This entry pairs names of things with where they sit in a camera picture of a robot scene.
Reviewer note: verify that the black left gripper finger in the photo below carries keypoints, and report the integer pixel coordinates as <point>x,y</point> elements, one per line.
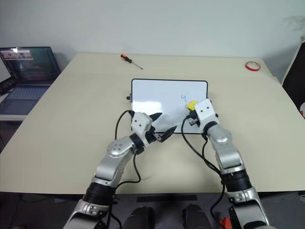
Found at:
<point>156,116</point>
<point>168,134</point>

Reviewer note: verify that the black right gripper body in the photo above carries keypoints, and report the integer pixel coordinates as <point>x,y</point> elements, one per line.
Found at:
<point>192,119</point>

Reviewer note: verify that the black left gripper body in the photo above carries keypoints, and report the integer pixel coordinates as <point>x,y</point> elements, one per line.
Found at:
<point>150,137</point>

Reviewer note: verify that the yellow and white eraser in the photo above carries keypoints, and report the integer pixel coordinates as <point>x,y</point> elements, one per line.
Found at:
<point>191,104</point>

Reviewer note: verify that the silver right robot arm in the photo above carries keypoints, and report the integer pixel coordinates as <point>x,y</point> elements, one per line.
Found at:
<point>228,155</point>

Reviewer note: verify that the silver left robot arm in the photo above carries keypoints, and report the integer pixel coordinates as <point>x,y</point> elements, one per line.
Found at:
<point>112,164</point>

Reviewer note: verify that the black framed whiteboard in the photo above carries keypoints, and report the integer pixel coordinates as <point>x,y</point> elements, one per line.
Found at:
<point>162,100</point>

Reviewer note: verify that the black whiteboard side knob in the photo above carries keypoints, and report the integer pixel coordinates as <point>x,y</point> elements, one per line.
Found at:
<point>128,97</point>

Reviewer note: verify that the dark flat strip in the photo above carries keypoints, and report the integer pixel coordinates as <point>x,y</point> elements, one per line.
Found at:
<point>166,198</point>

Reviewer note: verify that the red tape roll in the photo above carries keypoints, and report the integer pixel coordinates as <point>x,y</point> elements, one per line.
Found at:
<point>252,66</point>

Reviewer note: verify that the small red object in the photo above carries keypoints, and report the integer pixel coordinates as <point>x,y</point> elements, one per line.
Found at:
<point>224,221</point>

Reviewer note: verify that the black panel with white edge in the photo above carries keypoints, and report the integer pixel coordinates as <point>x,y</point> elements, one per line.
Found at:
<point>293,78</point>

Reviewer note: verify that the open grey laptop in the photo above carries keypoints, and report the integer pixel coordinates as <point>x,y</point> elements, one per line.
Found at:
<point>28,78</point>

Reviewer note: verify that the black device beside laptop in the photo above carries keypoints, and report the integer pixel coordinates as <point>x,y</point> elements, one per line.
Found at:
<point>6,86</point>

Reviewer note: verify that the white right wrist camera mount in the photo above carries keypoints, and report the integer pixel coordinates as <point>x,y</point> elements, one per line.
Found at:
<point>204,111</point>

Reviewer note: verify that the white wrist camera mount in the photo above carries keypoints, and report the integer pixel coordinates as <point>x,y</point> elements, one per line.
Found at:
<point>141,124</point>
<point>204,111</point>

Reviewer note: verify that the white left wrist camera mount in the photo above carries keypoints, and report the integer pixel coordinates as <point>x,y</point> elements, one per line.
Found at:
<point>141,124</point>

